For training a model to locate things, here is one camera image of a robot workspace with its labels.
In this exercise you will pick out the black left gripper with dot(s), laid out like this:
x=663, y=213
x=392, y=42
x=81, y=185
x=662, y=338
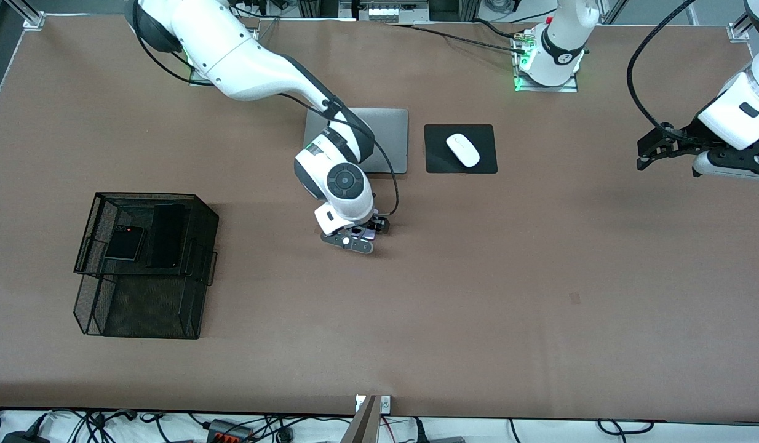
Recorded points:
x=689, y=135

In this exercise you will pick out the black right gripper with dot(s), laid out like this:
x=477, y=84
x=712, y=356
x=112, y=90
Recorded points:
x=377, y=224

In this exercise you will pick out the lavender flip phone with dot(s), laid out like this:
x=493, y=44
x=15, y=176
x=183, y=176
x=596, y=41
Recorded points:
x=368, y=234

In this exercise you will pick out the black slab smartphone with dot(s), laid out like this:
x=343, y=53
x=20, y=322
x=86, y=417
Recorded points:
x=166, y=237

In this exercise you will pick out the black flip phone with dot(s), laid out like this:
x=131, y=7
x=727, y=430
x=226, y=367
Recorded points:
x=125, y=243

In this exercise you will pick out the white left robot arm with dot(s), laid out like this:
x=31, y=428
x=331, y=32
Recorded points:
x=561, y=43

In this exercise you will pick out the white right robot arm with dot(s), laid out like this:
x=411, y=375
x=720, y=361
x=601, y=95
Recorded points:
x=244, y=61

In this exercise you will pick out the silver closed laptop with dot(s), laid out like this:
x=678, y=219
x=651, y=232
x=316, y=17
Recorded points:
x=395, y=138

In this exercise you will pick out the black mouse pad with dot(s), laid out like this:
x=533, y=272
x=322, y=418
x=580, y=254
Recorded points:
x=438, y=157

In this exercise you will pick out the white computer mouse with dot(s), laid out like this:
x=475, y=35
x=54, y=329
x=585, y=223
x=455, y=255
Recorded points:
x=464, y=149

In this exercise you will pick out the aluminium profile bar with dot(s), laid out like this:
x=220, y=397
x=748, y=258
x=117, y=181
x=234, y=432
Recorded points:
x=367, y=424

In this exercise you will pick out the silver metal terminal block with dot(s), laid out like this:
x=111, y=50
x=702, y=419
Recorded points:
x=385, y=11

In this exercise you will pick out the black mesh two-tier tray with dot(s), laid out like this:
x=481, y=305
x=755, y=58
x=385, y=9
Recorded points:
x=146, y=301

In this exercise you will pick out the black orange power strip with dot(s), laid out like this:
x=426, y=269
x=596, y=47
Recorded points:
x=229, y=432

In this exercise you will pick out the black power adapter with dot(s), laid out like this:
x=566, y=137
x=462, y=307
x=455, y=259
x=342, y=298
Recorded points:
x=19, y=438

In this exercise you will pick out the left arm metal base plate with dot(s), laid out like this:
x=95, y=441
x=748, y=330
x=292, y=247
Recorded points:
x=570, y=88

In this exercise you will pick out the aluminium frame corner post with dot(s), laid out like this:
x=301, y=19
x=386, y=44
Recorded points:
x=26, y=15
x=739, y=27

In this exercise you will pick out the white mounting bracket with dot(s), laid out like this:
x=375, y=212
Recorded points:
x=386, y=403

